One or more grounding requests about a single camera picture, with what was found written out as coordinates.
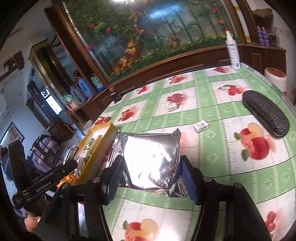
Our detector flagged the flower glass display panel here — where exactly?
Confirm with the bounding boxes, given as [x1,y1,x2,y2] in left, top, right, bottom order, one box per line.
[52,1,246,86]

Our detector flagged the silver foil bag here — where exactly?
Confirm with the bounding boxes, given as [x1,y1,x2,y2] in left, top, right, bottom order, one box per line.
[63,145,79,164]
[106,129,188,198]

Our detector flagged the blue thermos jug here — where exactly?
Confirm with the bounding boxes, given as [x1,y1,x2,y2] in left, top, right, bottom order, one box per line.
[77,78,94,99]

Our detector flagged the orange crinkled snack bag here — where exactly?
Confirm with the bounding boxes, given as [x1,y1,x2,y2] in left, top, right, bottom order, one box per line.
[57,173,77,188]

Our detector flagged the purple bottle right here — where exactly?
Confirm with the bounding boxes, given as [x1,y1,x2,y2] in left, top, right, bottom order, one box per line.
[262,27,270,47]

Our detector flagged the blue green detergent bag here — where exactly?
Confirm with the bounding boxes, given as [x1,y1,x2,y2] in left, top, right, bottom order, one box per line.
[91,74,105,92]

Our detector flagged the wooden chair with cloth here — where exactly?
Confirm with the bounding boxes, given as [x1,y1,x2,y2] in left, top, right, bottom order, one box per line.
[31,135,60,173]

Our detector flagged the black glasses case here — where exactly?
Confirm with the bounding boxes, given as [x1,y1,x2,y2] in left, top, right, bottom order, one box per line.
[242,90,290,138]

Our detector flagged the white spray bottle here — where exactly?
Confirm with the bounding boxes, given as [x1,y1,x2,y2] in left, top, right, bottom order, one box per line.
[226,31,241,70]

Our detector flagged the grey water jug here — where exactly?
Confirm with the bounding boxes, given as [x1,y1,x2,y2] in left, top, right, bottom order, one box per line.
[70,85,86,105]

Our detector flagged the white plastic bucket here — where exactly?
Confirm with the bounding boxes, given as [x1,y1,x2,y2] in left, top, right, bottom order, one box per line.
[80,120,93,135]

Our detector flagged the framed wall painting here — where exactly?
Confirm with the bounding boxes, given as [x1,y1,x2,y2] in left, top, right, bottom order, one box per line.
[1,122,25,147]

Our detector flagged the white orange stool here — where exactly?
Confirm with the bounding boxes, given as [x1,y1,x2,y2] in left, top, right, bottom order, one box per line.
[264,67,287,94]

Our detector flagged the green white bag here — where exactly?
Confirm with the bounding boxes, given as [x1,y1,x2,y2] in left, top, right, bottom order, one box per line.
[63,94,79,112]

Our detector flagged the small white candy pack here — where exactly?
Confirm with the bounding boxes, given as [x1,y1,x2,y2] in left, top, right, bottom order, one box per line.
[192,120,210,133]

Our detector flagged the person's left hand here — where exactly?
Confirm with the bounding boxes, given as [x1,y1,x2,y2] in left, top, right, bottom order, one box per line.
[24,216,41,232]

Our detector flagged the yellow white tray box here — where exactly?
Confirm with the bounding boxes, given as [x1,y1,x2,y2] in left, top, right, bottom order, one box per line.
[75,123,117,185]

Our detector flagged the dark ink bottle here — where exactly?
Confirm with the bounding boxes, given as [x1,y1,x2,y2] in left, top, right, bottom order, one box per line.
[109,87,122,103]

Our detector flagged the green cracker pack plain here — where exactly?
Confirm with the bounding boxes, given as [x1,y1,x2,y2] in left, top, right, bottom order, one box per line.
[85,135,102,159]

